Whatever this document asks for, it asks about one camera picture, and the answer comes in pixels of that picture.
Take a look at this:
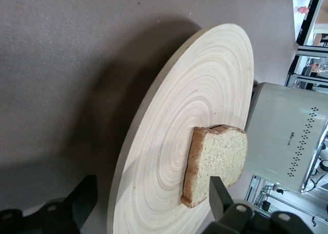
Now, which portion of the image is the brown table cover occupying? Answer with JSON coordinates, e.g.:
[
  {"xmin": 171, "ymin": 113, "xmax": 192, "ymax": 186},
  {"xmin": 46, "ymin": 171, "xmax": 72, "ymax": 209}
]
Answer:
[{"xmin": 0, "ymin": 0, "xmax": 298, "ymax": 234}]

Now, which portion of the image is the slice of toast bread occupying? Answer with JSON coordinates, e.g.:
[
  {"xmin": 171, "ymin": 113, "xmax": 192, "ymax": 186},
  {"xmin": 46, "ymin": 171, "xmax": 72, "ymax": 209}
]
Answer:
[{"xmin": 180, "ymin": 125, "xmax": 249, "ymax": 209}]

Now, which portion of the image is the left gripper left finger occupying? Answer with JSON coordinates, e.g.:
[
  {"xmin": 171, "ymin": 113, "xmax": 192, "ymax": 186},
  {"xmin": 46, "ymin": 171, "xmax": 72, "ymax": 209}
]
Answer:
[{"xmin": 38, "ymin": 175, "xmax": 99, "ymax": 234}]

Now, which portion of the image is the black frame profile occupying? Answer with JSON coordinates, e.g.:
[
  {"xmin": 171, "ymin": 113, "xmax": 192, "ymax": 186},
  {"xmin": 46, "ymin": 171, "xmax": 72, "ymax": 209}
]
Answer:
[{"xmin": 296, "ymin": 0, "xmax": 328, "ymax": 47}]

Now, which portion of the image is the grey aluminium rack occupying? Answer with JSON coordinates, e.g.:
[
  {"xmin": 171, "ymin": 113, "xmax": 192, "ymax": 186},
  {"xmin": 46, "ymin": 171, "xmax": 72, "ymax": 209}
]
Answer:
[{"xmin": 285, "ymin": 46, "xmax": 328, "ymax": 91}]

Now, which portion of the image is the beige chrome two-slot toaster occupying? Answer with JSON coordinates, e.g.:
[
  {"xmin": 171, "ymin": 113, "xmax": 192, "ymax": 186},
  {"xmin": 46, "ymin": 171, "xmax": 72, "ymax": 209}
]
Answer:
[{"xmin": 244, "ymin": 82, "xmax": 328, "ymax": 195}]

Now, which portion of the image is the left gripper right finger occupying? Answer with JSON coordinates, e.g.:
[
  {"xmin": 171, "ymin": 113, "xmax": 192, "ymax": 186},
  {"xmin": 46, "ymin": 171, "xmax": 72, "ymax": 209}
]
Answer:
[{"xmin": 204, "ymin": 176, "xmax": 256, "ymax": 234}]

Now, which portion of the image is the round wooden plate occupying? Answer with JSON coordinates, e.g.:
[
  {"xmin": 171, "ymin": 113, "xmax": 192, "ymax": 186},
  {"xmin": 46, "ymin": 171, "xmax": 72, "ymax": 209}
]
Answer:
[{"xmin": 107, "ymin": 24, "xmax": 255, "ymax": 234}]

